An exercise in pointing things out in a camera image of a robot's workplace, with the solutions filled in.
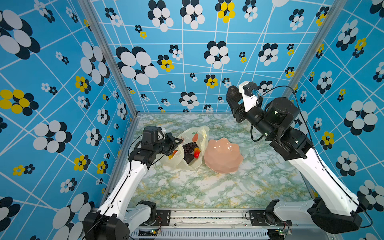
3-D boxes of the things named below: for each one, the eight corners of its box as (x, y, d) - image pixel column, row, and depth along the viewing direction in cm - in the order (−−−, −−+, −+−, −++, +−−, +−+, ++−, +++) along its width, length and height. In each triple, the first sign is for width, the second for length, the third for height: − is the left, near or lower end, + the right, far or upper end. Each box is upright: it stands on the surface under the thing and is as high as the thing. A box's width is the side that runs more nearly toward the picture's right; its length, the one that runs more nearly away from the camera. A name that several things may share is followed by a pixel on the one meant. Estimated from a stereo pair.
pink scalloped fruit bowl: (204, 174, 90) (205, 171, 86) (203, 142, 105) (203, 138, 101) (243, 174, 90) (245, 170, 86) (236, 142, 105) (238, 138, 101)
